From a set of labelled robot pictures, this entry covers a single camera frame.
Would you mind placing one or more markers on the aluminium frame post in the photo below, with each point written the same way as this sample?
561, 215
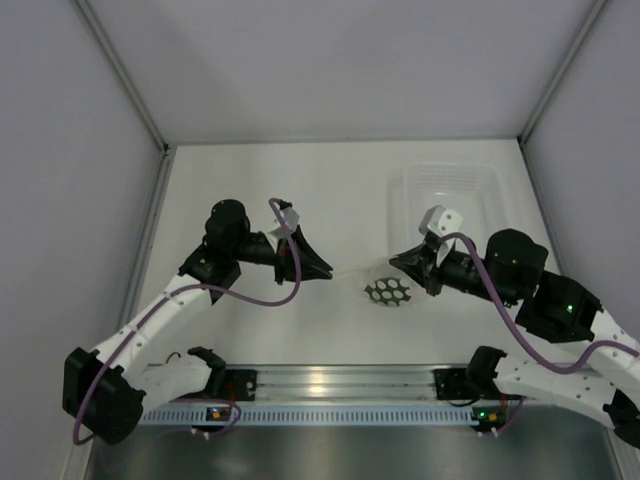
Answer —
577, 41
118, 67

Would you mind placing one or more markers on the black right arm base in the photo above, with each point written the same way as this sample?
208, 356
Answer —
460, 382

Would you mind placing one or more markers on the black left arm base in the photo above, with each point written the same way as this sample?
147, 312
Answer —
227, 383

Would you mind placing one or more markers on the clear zip top bag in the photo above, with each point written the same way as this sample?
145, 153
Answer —
352, 280

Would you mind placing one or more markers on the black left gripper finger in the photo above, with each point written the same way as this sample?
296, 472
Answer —
309, 271
305, 251

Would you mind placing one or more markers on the aluminium mounting rail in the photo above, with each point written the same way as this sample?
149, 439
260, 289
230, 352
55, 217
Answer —
343, 383

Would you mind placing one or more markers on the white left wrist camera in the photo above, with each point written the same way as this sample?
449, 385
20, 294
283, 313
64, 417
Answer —
287, 219

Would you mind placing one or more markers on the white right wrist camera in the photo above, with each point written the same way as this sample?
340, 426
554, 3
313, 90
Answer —
437, 223

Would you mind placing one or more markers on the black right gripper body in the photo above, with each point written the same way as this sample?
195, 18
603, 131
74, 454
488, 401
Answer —
460, 271

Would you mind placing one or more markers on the white slotted cable duct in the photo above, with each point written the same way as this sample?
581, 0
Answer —
202, 415

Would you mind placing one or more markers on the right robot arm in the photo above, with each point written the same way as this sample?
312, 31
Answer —
578, 357

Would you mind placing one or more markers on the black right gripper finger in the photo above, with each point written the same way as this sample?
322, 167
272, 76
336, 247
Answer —
413, 256
415, 270

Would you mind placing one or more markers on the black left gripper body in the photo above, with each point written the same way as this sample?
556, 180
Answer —
257, 249

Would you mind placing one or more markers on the aluminium frame post right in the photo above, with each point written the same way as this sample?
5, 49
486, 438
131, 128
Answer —
577, 41

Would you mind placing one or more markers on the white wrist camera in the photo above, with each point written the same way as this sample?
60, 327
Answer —
287, 219
437, 223

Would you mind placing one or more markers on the aluminium frame post left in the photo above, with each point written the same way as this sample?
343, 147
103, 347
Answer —
118, 67

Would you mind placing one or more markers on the white perforated plastic basket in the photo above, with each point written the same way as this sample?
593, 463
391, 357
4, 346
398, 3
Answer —
476, 191

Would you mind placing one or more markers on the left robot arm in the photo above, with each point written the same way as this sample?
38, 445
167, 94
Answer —
109, 388

